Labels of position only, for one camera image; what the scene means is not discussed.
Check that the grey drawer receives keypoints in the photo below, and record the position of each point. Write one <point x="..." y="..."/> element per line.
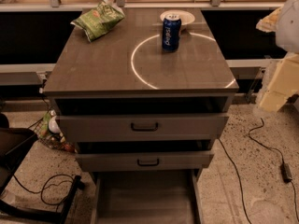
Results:
<point x="116" y="162"/>
<point x="150" y="197"/>
<point x="120" y="128"/>

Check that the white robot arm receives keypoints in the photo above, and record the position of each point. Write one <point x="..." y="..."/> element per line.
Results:
<point x="287" y="33"/>

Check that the grey drawer cabinet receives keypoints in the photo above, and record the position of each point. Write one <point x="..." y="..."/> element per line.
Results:
<point x="127" y="72"/>

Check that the blue pepsi can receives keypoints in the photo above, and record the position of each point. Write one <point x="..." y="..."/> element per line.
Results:
<point x="170" y="34"/>

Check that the white bowl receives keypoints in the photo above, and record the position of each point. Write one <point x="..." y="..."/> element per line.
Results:
<point x="185" y="16"/>

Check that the green chip bag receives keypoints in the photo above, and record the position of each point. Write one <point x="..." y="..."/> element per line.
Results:
<point x="99" y="20"/>

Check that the white round object in basket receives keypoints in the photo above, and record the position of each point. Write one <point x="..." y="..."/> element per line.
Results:
<point x="53" y="126"/>

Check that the black power adapter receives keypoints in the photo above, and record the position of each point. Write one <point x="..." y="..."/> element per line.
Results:
<point x="286" y="172"/>

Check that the wire basket with items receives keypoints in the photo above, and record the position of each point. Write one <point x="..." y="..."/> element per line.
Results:
<point x="47" y="138"/>

